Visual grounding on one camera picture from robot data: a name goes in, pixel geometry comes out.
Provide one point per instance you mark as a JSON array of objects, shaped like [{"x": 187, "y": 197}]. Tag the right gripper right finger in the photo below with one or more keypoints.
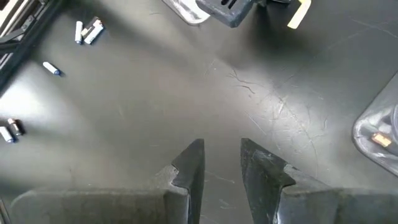
[{"x": 280, "y": 202}]

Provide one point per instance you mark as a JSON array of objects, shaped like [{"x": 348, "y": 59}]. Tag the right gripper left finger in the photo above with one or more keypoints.
[{"x": 155, "y": 205}]

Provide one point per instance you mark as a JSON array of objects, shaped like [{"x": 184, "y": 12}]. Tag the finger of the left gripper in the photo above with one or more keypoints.
[{"x": 227, "y": 12}]

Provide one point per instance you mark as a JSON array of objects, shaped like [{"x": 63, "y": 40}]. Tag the clear plastic bin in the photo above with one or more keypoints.
[
  {"x": 362, "y": 137},
  {"x": 186, "y": 11}
]

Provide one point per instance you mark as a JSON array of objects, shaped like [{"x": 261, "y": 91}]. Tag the black copper-top battery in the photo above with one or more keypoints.
[
  {"x": 91, "y": 24},
  {"x": 15, "y": 126},
  {"x": 381, "y": 139}
]

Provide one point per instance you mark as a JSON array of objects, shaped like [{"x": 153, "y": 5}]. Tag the yellow tape tag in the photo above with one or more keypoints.
[{"x": 299, "y": 14}]

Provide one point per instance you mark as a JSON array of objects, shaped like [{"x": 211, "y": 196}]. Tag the silver AAA battery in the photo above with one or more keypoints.
[
  {"x": 51, "y": 68},
  {"x": 78, "y": 32},
  {"x": 6, "y": 134},
  {"x": 94, "y": 34}
]

